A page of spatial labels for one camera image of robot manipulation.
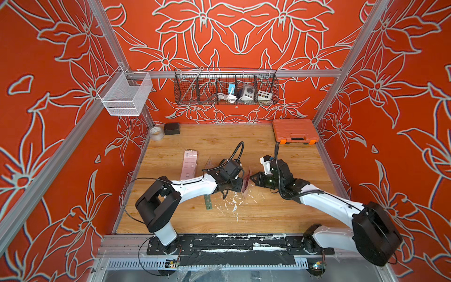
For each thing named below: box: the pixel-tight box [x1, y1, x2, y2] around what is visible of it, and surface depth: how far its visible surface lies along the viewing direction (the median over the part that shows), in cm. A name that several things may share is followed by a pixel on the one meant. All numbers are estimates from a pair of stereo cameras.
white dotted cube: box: [257, 90, 273, 101], surface depth 96 cm
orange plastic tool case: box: [271, 118, 320, 146], surface depth 112 cm
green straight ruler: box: [203, 194, 213, 210], surface depth 87 cm
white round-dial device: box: [240, 83, 256, 101], surface depth 93 cm
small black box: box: [164, 122, 181, 136], surface depth 117 cm
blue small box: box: [227, 83, 236, 95], surface depth 85 cm
